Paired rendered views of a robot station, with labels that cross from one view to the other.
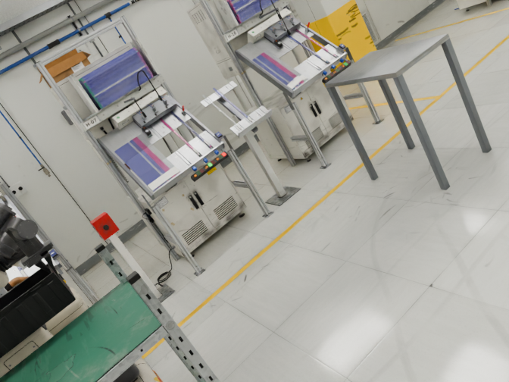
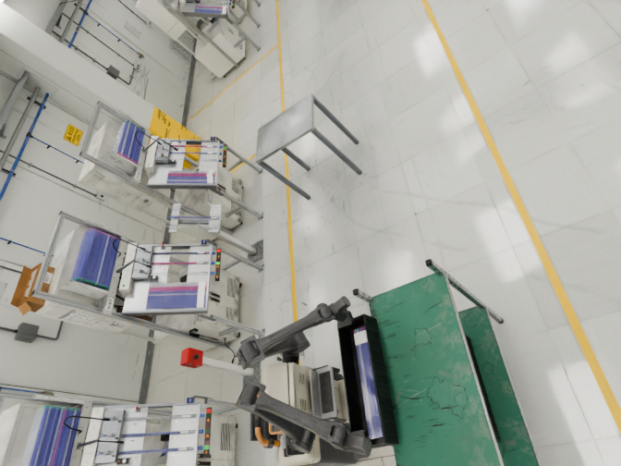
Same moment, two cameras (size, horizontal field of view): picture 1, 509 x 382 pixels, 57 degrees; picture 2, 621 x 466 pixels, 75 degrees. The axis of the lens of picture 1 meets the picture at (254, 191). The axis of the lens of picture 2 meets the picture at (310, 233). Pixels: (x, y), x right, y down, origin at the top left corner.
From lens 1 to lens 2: 165 cm
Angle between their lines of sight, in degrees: 32
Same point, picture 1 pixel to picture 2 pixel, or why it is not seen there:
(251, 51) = (158, 177)
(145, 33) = (26, 226)
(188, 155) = (199, 269)
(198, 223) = (226, 311)
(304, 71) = (207, 167)
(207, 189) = (214, 285)
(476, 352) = (468, 217)
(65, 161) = (53, 374)
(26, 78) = not seen: outside the picture
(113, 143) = (138, 304)
